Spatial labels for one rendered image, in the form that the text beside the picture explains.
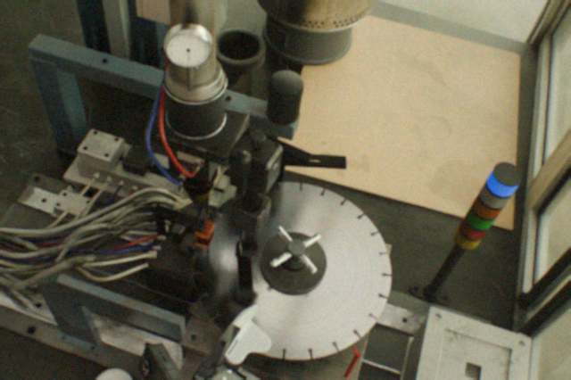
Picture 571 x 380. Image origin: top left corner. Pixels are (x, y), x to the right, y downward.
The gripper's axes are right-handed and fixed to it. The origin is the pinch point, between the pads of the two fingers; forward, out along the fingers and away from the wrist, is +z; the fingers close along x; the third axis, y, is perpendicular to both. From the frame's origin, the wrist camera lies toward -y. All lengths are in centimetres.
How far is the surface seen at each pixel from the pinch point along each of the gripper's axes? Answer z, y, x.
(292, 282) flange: 13.6, 1.9, 5.5
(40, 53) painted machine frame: 20, -59, 19
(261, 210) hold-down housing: 3.8, -4.6, 19.0
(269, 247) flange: 16.8, -4.3, 7.5
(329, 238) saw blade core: 23.5, 3.4, 10.8
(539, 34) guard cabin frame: 117, 23, 53
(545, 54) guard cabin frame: 109, 27, 49
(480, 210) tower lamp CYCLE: 24.0, 23.3, 26.7
